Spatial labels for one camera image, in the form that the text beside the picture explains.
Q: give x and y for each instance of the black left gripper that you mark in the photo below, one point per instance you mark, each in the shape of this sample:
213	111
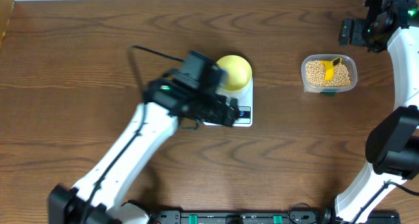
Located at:
222	111

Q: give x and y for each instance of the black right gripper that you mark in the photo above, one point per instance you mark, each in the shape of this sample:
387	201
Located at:
356	38

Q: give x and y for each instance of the yellow plastic scoop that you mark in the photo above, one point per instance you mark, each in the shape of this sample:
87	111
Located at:
330	67

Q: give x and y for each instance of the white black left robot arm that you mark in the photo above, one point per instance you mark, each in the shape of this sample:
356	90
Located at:
98	197

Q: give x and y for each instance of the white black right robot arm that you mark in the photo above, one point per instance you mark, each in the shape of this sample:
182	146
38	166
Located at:
391	148

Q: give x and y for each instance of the white digital kitchen scale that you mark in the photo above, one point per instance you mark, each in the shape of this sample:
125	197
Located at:
245	104

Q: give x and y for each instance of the pale yellow bowl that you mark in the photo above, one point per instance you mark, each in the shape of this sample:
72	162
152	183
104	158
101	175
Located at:
239	72

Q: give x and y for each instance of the clear plastic container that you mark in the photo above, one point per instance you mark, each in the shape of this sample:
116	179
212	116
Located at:
346	60

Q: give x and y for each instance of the soybeans in container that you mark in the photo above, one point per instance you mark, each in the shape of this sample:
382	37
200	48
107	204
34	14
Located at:
315	74

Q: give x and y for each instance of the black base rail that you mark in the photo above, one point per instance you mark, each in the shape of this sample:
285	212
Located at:
297	214

